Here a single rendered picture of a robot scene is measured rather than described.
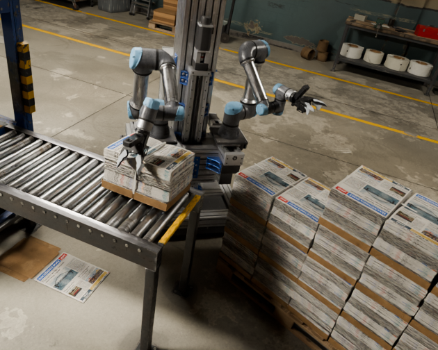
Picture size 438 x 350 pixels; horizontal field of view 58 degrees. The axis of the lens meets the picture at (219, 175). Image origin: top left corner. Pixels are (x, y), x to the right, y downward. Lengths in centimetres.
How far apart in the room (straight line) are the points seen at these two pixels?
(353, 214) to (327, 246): 26
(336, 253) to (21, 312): 181
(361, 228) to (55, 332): 175
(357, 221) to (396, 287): 36
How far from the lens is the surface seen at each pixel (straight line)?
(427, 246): 196
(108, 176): 209
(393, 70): 806
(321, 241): 220
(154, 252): 183
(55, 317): 264
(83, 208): 207
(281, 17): 881
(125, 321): 258
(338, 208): 206
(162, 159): 198
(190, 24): 261
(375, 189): 214
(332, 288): 231
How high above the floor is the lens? 208
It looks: 33 degrees down
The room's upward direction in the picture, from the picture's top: 10 degrees clockwise
